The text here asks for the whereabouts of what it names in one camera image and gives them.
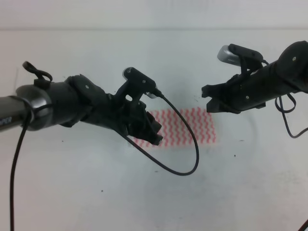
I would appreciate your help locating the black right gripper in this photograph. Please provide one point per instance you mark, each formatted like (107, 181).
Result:
(240, 93)

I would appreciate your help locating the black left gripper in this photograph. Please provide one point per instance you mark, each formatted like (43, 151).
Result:
(126, 119)

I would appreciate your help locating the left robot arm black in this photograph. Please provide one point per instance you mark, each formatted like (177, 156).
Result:
(46, 103)

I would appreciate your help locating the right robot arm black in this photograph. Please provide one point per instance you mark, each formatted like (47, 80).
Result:
(289, 74)

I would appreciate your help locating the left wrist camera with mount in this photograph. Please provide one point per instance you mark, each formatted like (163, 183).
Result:
(136, 85)

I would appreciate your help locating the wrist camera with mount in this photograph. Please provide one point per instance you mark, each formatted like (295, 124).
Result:
(246, 59)
(136, 85)

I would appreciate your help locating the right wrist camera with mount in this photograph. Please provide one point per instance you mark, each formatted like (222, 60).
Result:
(246, 59)

